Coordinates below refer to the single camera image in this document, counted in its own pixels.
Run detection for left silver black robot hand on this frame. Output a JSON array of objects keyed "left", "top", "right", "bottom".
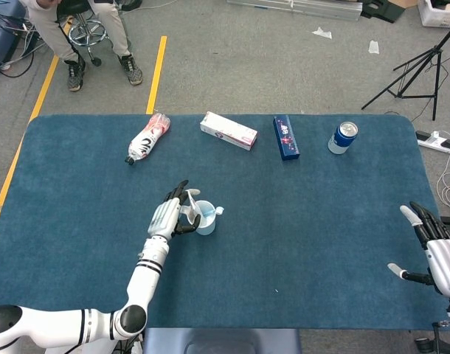
[{"left": 147, "top": 179, "right": 202, "bottom": 241}]

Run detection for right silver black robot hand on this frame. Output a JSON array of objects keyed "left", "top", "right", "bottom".
[{"left": 387, "top": 201, "right": 450, "bottom": 298}]

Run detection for white cup with handle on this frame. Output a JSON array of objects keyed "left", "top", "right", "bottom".
[{"left": 193, "top": 200, "right": 225, "bottom": 236}]

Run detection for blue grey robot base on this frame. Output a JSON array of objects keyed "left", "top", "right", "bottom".
[{"left": 142, "top": 327, "right": 302, "bottom": 354}]

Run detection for white pink toothpaste box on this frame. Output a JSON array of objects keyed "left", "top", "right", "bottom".
[{"left": 199, "top": 111, "right": 259, "bottom": 152}]

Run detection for dark blue carton box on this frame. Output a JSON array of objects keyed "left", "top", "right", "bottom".
[{"left": 272, "top": 115, "right": 301, "bottom": 162}]

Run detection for white plastic bin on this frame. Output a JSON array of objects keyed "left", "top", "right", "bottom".
[{"left": 416, "top": 0, "right": 450, "bottom": 29}]

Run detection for plastic bottle with black cap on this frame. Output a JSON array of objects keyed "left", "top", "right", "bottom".
[{"left": 124, "top": 113, "right": 172, "bottom": 167}]

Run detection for blue table mat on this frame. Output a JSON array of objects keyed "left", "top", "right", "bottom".
[{"left": 0, "top": 113, "right": 450, "bottom": 330}]

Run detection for white power strip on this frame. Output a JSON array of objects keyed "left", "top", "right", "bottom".
[{"left": 415, "top": 129, "right": 450, "bottom": 154}]

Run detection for yellow floor tape strip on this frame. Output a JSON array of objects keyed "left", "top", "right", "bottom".
[
  {"left": 0, "top": 49, "right": 60, "bottom": 240},
  {"left": 145, "top": 35, "right": 168, "bottom": 115}
]

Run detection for blue white drink can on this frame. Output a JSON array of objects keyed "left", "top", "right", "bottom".
[{"left": 328, "top": 121, "right": 359, "bottom": 155}]

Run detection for black tripod stand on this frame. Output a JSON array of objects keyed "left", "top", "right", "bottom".
[{"left": 361, "top": 16, "right": 450, "bottom": 122}]

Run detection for seated person in beige clothes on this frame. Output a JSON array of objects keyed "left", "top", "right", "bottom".
[{"left": 18, "top": 0, "right": 144, "bottom": 92}]

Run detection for chrome wheeled stool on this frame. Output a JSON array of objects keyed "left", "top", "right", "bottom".
[{"left": 57, "top": 3, "right": 114, "bottom": 67}]

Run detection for dark blue machine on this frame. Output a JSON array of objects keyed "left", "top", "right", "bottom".
[{"left": 0, "top": 0, "right": 27, "bottom": 71}]

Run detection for aluminium profile beams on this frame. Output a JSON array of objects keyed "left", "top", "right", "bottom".
[{"left": 226, "top": 0, "right": 362, "bottom": 21}]

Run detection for right arm wrist cable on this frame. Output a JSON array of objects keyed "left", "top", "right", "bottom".
[{"left": 430, "top": 320, "right": 449, "bottom": 354}]

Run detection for white coiled cable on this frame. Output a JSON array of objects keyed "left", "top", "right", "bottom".
[{"left": 436, "top": 131, "right": 450, "bottom": 213}]

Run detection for tangled cable bundle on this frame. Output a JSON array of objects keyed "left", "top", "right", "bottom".
[{"left": 0, "top": 10, "right": 52, "bottom": 78}]

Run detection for black bracket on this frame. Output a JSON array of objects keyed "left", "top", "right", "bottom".
[{"left": 359, "top": 0, "right": 406, "bottom": 24}]

